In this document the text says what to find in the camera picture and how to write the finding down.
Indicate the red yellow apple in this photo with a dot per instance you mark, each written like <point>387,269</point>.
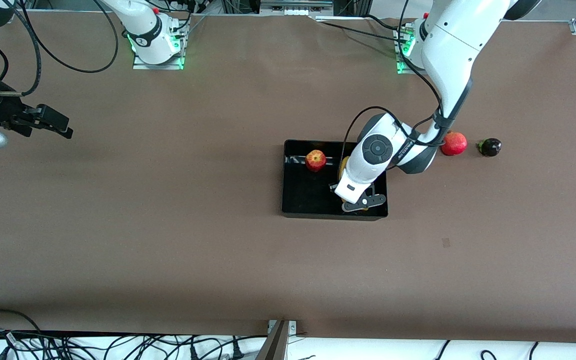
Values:
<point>315,160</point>

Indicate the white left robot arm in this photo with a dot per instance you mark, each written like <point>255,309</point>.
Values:
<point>448,45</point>

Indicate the black rectangular box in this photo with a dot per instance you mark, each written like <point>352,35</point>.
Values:
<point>308,195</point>

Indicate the red pomegranate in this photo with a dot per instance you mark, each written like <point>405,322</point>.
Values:
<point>454,144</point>

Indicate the dark purple eggplant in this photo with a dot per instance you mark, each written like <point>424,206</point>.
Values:
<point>490,147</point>

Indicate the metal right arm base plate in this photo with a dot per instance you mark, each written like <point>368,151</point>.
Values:
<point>158,66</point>

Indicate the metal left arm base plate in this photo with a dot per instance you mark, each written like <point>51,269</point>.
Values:
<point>401,60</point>

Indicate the small metal bracket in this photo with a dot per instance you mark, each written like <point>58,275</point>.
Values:
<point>293,327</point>

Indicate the grey metal post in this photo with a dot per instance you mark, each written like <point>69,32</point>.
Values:
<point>275,345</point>

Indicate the aluminium frame rail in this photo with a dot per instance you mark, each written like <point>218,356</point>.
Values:
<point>295,4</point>

